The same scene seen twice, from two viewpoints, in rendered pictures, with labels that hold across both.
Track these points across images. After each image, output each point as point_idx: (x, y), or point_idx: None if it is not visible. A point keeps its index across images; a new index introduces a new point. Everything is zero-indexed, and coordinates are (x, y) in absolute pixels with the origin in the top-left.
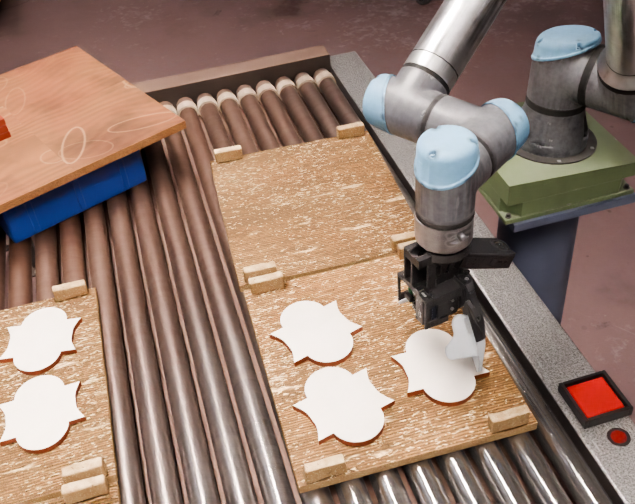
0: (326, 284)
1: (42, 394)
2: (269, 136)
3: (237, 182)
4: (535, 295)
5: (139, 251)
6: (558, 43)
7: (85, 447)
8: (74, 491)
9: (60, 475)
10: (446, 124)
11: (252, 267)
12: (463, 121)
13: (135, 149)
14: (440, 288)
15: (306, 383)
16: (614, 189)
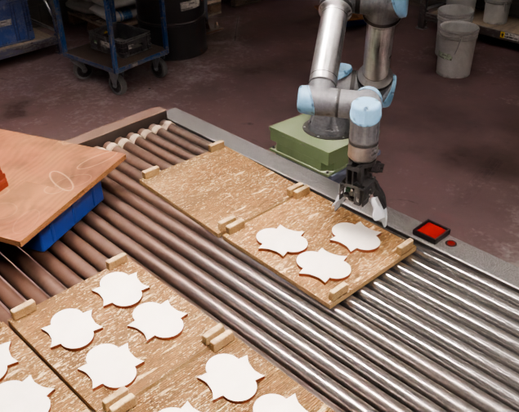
0: (266, 220)
1: (150, 311)
2: (163, 160)
3: (167, 185)
4: None
5: None
6: None
7: (199, 327)
8: (220, 341)
9: (197, 342)
10: (350, 100)
11: (223, 220)
12: (358, 97)
13: (105, 175)
14: (364, 183)
15: (297, 262)
16: None
